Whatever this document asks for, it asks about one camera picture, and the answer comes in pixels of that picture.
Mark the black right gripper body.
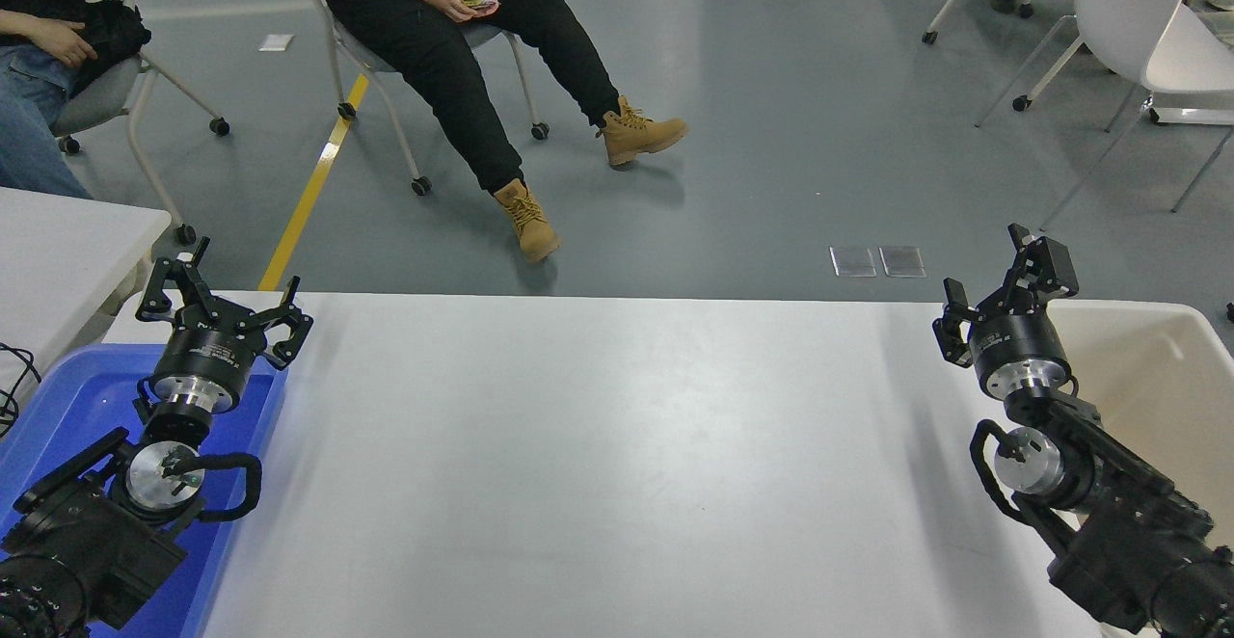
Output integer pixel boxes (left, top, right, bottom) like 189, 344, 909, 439
967, 310, 1071, 386

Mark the blue plastic tray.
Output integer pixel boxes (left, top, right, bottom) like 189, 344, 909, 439
0, 344, 290, 638

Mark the large pale plastic bin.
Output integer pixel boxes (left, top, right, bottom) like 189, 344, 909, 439
1046, 301, 1234, 638

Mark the small white table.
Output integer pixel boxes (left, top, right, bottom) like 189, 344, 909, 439
0, 187, 173, 398

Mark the black cable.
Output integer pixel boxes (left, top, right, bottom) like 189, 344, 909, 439
0, 342, 41, 439

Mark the white wheeled chair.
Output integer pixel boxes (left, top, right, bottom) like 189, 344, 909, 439
50, 0, 231, 247

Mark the white shell chair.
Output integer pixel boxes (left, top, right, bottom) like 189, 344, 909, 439
976, 0, 1234, 231

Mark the person's hand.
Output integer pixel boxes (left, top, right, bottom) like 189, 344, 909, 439
27, 18, 99, 69

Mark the grey white office chair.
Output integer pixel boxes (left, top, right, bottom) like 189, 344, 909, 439
278, 0, 551, 198

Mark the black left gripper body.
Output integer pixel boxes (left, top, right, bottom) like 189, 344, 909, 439
150, 315, 259, 398

